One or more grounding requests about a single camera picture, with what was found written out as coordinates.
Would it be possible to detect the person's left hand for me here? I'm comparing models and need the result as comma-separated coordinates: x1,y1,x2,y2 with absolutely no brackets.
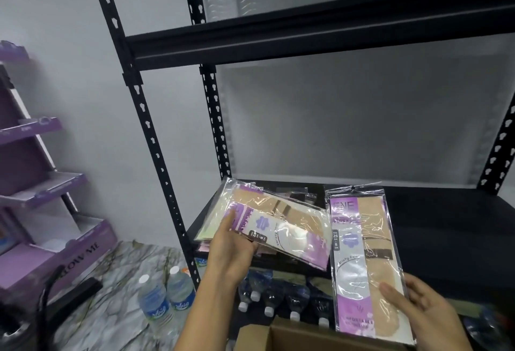
203,214,259,284

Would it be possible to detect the person's right hand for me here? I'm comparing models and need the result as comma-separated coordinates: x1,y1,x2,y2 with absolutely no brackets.
379,274,472,351

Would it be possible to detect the beige sock packet purple label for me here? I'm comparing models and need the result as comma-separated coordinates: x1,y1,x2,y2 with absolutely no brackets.
325,183,417,346
222,188,333,272

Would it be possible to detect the person's left forearm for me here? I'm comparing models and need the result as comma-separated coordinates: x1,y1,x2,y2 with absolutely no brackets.
174,274,241,351

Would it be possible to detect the stack of clear sock packets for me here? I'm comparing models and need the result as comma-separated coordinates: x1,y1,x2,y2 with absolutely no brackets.
194,178,327,268

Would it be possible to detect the clear water bottle blue label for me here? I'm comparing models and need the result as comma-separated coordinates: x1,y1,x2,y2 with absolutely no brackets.
138,274,174,328
167,266,197,316

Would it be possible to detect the brown cardboard box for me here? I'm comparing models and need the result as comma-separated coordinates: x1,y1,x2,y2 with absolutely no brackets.
233,316,416,351

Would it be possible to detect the black curved tube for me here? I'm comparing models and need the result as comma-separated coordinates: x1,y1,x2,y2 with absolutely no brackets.
36,265,66,351

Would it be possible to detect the purple cardboard display stand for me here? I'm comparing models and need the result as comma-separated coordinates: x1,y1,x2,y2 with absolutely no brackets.
0,40,118,304

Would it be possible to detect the black metal shelf rack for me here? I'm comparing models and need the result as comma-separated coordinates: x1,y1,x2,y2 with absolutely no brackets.
86,0,515,304

